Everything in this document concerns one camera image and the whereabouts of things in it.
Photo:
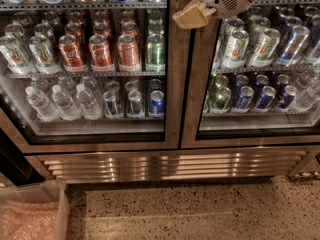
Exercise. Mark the front green soda can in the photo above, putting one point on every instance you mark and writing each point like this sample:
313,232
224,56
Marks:
155,53

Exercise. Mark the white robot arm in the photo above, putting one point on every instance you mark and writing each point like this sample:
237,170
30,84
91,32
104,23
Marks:
197,13

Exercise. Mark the right fridge water bottle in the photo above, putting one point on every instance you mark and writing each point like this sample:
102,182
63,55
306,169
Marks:
307,98

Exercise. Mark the glass fridge door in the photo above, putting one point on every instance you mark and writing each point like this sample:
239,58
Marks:
24,19
204,129

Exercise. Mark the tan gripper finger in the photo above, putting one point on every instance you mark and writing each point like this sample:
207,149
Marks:
193,16

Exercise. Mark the front left 7up can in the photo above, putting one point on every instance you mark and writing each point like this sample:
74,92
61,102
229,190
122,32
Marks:
18,58

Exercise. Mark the right fridge silver blue can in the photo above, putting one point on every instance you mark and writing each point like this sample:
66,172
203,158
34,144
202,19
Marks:
288,52

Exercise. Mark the right fridge left 7up can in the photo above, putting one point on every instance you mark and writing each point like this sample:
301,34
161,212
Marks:
234,54

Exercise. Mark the clear plastic storage bin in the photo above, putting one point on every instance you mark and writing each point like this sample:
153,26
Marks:
50,191

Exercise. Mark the front right red cola can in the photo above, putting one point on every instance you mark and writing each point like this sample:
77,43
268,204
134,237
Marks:
129,58

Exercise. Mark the fridge 7up can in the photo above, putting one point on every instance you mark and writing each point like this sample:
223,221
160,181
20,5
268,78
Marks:
264,48
234,54

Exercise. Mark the left water bottle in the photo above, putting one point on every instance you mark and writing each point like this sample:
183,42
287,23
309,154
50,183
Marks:
46,111

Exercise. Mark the blue energy drink can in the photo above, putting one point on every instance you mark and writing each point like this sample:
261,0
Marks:
156,104

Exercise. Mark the pink bubble wrap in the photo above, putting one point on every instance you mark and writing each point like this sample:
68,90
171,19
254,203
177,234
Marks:
28,221

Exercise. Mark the front middle red cola can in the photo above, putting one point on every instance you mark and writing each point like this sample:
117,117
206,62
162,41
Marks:
101,58

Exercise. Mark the steel fridge bottom grille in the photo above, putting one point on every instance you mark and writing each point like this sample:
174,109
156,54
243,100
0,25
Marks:
109,167

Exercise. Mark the red cola can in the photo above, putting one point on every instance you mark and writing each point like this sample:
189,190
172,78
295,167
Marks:
129,58
72,53
101,58

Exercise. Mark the front left red cola can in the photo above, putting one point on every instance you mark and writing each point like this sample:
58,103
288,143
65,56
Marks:
72,53

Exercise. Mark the right fridge green can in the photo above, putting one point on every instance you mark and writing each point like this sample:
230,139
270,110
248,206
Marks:
220,100

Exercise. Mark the left energy drink can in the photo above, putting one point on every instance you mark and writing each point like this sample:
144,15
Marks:
112,106

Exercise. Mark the middle water bottle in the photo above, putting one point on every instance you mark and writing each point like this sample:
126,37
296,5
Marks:
68,109

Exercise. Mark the middle energy drink can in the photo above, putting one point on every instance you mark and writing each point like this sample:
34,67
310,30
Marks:
135,107

